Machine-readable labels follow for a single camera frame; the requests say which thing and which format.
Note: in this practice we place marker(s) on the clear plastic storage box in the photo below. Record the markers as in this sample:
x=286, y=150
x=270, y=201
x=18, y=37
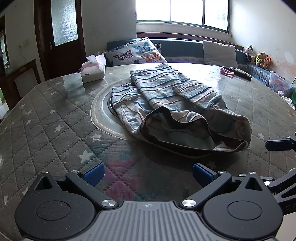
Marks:
x=278, y=83

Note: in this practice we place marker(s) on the grey pillow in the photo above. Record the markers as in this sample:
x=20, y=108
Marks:
x=219, y=54

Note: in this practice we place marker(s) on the dark wooden door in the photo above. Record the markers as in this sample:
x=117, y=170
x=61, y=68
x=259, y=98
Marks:
x=62, y=60

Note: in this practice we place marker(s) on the black remote control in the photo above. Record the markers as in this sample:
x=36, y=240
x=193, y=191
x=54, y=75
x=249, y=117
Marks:
x=242, y=74

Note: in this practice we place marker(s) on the round glass turntable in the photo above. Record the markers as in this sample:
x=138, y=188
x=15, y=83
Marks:
x=101, y=109

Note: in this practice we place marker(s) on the black and white plush toy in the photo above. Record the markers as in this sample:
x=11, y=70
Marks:
x=248, y=52

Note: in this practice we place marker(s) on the green plastic basin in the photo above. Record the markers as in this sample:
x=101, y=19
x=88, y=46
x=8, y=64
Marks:
x=293, y=99

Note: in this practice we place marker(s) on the butterfly print pillow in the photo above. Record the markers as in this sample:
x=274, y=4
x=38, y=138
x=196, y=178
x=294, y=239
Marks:
x=136, y=53

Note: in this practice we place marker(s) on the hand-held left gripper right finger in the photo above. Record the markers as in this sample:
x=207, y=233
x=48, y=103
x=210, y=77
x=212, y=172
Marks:
x=201, y=173

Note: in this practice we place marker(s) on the blue sofa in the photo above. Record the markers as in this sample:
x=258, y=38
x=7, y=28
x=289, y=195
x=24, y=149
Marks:
x=182, y=49

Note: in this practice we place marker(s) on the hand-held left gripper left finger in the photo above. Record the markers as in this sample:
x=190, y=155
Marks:
x=93, y=174

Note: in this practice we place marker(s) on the green clothed plush toy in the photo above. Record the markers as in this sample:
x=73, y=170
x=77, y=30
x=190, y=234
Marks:
x=259, y=59

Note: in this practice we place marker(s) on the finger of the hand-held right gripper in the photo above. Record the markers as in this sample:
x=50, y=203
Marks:
x=277, y=145
x=285, y=183

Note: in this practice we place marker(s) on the window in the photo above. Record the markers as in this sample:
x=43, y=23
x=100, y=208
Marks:
x=185, y=11

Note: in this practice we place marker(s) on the striped blue towel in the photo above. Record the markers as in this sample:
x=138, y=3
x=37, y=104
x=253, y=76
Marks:
x=161, y=92

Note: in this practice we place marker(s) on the white cloth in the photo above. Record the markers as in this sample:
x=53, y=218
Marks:
x=285, y=98

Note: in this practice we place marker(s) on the pink cloth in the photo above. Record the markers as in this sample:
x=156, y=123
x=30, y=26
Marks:
x=227, y=71

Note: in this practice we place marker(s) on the white tissue box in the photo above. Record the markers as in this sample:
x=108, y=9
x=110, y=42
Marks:
x=92, y=74

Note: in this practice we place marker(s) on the dark wooden cabinet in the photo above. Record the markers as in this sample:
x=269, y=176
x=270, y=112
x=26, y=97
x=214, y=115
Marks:
x=25, y=81

